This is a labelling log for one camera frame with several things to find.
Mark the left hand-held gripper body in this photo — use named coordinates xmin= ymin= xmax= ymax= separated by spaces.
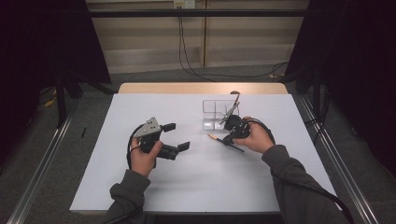
xmin=133 ymin=116 xmax=180 ymax=161

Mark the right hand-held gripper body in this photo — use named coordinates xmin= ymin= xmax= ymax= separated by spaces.
xmin=221 ymin=99 xmax=251 ymax=141

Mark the clear acrylic pen holder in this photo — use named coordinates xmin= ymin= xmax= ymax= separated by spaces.
xmin=202 ymin=99 xmax=241 ymax=131

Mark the person's right hand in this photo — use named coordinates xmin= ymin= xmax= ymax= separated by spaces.
xmin=233 ymin=116 xmax=275 ymax=155

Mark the person's left hand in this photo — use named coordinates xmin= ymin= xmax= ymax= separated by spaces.
xmin=130 ymin=136 xmax=163 ymax=178

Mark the white table cover sheet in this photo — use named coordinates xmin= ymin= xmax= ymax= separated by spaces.
xmin=68 ymin=92 xmax=339 ymax=214

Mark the black metal stand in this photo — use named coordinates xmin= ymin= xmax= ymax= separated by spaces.
xmin=276 ymin=68 xmax=331 ymax=125
xmin=55 ymin=71 xmax=116 ymax=129

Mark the black crossbar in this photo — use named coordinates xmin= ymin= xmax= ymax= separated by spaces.
xmin=88 ymin=8 xmax=307 ymax=18

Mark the black curtain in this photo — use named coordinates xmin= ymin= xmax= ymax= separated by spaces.
xmin=0 ymin=0 xmax=112 ymax=157
xmin=284 ymin=0 xmax=396 ymax=175

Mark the left hand-held gripper cable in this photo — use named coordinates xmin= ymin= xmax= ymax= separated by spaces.
xmin=125 ymin=123 xmax=147 ymax=172

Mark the hand-held gripper cable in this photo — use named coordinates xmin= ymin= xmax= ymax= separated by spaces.
xmin=125 ymin=123 xmax=147 ymax=172
xmin=247 ymin=118 xmax=355 ymax=224

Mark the right hand-held gripper cable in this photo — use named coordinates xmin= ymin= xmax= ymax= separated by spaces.
xmin=247 ymin=118 xmax=355 ymax=224

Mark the black power cable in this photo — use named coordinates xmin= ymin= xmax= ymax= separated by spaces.
xmin=179 ymin=16 xmax=290 ymax=79
xmin=177 ymin=16 xmax=218 ymax=83

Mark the aluminium floor rail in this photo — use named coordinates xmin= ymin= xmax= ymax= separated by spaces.
xmin=6 ymin=99 xmax=80 ymax=224
xmin=300 ymin=96 xmax=379 ymax=224

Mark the white wall outlet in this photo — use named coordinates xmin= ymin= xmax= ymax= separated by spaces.
xmin=173 ymin=0 xmax=196 ymax=9

